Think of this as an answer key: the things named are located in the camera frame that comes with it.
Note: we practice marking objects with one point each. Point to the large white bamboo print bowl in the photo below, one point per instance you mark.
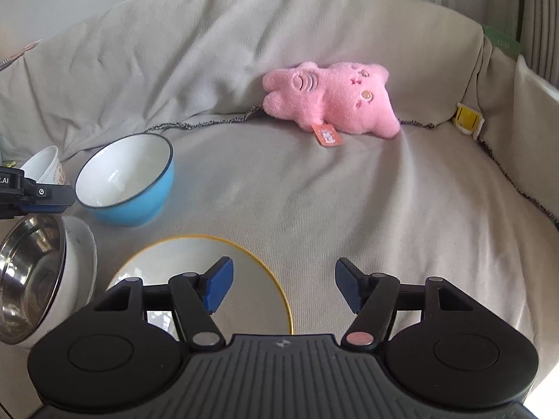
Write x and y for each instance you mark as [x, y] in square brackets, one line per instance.
[81, 262]

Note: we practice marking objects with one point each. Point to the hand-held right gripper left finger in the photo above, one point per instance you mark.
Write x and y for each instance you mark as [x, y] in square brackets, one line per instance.
[220, 283]

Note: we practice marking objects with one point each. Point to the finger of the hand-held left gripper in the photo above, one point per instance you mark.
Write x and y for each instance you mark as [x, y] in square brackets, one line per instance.
[52, 196]
[11, 211]

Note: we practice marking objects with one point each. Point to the white paper cup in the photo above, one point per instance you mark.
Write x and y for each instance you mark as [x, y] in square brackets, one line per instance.
[43, 161]

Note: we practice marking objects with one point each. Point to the cream fringed cloth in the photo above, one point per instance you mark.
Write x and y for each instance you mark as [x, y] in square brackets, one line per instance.
[533, 118]

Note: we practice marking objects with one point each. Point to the striped curtain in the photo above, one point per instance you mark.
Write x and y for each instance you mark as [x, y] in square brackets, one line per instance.
[541, 17]

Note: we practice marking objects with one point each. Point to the stainless steel bowl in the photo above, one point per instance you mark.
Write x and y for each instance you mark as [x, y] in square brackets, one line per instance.
[30, 270]

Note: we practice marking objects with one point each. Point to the pink plush toy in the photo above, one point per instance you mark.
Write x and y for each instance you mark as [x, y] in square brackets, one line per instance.
[332, 96]

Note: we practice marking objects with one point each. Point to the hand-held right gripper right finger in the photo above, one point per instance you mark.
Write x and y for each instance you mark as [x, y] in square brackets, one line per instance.
[349, 286]

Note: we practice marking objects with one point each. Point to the green box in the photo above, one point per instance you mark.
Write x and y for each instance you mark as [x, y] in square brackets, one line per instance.
[502, 41]

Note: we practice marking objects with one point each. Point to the white yellow-rimmed bowl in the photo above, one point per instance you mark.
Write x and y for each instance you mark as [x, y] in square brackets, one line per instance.
[183, 257]

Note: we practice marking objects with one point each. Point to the blue bowl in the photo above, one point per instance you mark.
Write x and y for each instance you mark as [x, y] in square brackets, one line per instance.
[131, 200]

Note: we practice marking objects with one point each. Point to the yellow and white buckle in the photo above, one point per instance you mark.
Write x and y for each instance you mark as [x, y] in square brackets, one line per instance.
[465, 118]

